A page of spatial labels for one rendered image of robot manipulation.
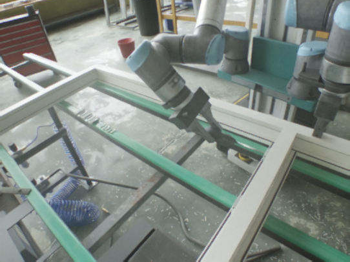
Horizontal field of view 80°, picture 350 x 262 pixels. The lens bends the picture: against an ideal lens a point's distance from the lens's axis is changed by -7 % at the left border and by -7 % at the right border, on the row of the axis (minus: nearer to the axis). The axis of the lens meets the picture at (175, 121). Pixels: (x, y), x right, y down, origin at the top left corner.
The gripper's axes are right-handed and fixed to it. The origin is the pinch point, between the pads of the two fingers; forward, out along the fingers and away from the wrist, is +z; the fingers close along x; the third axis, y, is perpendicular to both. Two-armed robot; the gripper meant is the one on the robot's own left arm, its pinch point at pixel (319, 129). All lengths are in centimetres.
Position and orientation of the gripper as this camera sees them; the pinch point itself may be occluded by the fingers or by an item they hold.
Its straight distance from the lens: 75.5
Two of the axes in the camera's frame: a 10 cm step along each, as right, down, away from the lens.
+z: 1.0, 7.9, 6.1
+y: 7.8, 3.2, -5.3
